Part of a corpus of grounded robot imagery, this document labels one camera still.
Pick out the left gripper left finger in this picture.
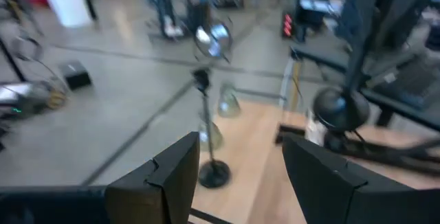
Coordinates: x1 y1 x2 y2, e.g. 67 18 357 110
0 131 201 224

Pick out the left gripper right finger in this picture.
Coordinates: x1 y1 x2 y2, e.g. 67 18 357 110
281 133 440 224

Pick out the tallest black candlestick holder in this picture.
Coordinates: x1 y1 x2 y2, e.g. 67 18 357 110
191 66 232 190

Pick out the small black box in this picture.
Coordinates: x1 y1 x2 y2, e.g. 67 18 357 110
57 60 93 91

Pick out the black device with red lights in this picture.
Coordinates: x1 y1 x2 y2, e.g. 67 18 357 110
280 10 296 39

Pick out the dark metal cart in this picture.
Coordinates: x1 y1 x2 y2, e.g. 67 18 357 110
147 0 186 41

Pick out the white flat device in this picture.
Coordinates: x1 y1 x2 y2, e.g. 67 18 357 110
0 81 34 103

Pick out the white round pillar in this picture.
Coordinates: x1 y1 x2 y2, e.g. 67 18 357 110
38 0 93 29

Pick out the wooden shelf with black frame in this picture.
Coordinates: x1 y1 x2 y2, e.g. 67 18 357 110
188 98 440 224

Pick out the yellow cable bundle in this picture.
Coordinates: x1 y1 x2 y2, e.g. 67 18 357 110
46 86 68 110

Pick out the black pedestal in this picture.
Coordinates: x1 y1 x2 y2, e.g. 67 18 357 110
80 0 100 22

